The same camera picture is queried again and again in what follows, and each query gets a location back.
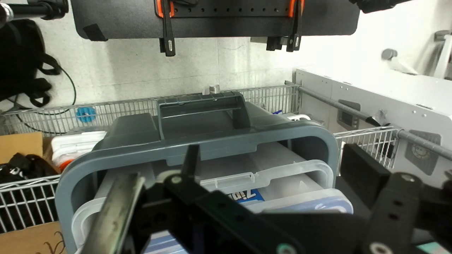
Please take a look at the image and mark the gripper right finger with metal pad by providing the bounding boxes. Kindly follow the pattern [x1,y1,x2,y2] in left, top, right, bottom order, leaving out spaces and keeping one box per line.
[340,142,452,254]

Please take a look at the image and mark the gripper left finger with metal pad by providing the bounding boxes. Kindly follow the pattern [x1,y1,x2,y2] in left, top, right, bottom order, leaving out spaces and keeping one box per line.
[85,169,302,254]

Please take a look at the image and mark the small blue round object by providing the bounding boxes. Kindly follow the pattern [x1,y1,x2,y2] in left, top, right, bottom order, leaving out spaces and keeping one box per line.
[75,104,99,125]

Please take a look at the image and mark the black rounded object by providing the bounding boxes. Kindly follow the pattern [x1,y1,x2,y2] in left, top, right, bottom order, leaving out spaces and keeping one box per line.
[350,0,411,14]

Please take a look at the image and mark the white and orange plastic item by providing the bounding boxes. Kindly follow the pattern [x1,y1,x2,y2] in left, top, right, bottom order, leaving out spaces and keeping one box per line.
[48,129,109,175]

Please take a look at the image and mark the grey metal panel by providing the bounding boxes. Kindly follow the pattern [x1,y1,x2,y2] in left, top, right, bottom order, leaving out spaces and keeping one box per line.
[291,69,452,189]

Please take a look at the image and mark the brown cardboard box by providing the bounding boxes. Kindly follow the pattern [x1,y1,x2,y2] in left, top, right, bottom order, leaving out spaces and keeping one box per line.
[0,220,68,254]
[0,131,46,165]

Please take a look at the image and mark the black bag white print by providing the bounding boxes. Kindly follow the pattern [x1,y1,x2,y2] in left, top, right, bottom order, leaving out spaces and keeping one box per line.
[0,152,61,186]

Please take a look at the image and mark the large clear plastic container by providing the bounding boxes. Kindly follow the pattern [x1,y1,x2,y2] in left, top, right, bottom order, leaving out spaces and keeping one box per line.
[69,139,337,248]

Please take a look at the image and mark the grey plastic storage bin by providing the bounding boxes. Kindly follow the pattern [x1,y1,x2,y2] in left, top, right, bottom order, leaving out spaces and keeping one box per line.
[55,90,343,254]

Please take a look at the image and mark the white office chair base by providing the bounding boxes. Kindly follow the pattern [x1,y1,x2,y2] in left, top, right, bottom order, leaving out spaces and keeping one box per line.
[380,26,452,79]

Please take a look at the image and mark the black backpack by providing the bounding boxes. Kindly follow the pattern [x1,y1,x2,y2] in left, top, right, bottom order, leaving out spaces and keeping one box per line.
[0,18,62,108]

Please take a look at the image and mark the orange and black clamp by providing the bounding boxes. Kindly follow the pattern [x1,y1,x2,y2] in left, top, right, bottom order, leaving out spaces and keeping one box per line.
[284,0,306,53]
[154,0,178,57]

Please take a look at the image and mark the black stand piece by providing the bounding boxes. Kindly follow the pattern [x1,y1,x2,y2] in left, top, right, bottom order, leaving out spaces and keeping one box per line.
[0,0,69,21]

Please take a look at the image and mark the thin black cable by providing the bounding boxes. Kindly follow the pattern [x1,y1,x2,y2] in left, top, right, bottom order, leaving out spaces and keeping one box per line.
[18,65,79,132]

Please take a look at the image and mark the wire basket shelf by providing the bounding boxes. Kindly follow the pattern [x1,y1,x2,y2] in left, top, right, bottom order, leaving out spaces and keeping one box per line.
[0,83,401,235]

